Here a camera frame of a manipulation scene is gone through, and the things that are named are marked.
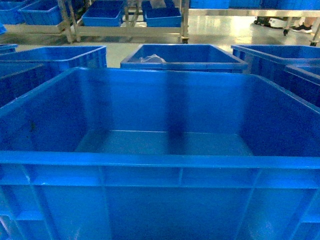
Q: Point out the blue crate far left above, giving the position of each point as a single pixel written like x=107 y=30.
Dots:
x=18 y=79

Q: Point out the blue crate with white cloth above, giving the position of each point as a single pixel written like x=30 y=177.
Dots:
x=185 y=57

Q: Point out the metal shelf rack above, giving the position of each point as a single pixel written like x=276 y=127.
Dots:
x=72 y=26

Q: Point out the large blue plastic crate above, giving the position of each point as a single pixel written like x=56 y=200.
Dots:
x=115 y=154

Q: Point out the black sneaker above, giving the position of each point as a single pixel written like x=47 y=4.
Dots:
x=302 y=29

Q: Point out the blue crate far right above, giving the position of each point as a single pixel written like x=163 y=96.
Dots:
x=304 y=81

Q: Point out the white crumpled cloth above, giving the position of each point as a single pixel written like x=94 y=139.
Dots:
x=154 y=58

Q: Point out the blue crate on rack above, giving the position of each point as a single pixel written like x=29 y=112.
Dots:
x=104 y=13
x=168 y=16
x=42 y=12

